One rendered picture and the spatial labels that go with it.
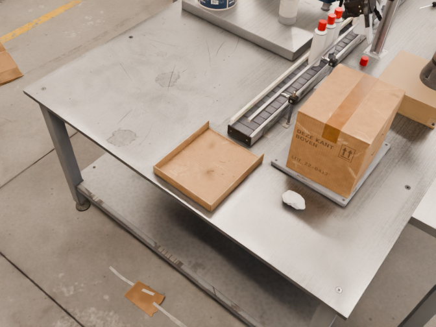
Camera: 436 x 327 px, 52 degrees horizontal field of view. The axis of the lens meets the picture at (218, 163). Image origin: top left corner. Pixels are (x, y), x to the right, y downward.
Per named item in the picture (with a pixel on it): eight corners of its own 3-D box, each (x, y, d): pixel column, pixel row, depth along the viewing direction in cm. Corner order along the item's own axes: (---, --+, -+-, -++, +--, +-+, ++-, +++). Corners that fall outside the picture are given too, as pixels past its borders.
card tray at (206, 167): (208, 127, 173) (208, 119, 170) (263, 159, 163) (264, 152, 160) (154, 172, 157) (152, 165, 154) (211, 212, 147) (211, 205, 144)
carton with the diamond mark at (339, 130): (322, 119, 175) (339, 62, 154) (381, 146, 166) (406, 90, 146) (285, 167, 158) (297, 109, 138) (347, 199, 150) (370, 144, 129)
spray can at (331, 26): (319, 52, 199) (329, 10, 183) (329, 56, 197) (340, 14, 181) (313, 57, 196) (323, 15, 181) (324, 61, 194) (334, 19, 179)
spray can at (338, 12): (326, 46, 202) (336, 4, 187) (336, 50, 200) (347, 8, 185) (320, 51, 199) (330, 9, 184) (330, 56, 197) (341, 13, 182)
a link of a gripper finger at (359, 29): (355, 46, 149) (354, 17, 148) (373, 43, 145) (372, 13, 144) (351, 45, 146) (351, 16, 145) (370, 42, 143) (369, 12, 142)
